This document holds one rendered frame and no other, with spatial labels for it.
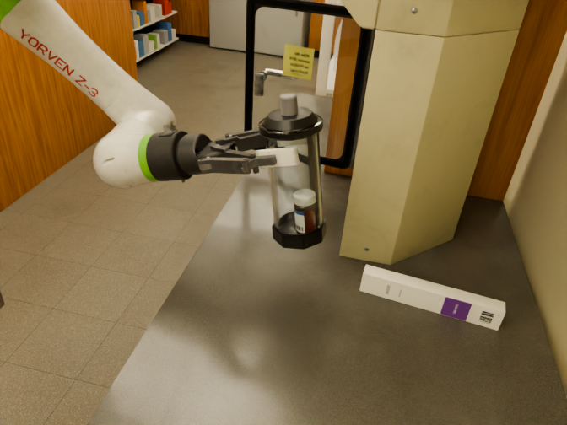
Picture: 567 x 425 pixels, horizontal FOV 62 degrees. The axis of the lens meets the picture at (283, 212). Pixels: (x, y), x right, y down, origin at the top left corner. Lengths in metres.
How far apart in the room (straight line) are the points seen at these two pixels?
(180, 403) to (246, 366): 0.12
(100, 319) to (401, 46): 1.79
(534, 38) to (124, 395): 1.09
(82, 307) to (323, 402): 1.71
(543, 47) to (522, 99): 0.12
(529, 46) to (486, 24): 0.35
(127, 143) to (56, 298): 1.58
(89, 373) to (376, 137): 1.54
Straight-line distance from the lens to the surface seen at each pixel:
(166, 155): 0.88
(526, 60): 1.27
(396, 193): 0.95
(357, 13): 0.84
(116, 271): 2.50
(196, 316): 0.89
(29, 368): 2.18
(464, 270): 1.10
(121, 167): 0.93
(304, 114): 0.80
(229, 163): 0.79
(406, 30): 0.84
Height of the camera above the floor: 1.58
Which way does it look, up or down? 33 degrees down
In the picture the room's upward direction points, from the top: 4 degrees clockwise
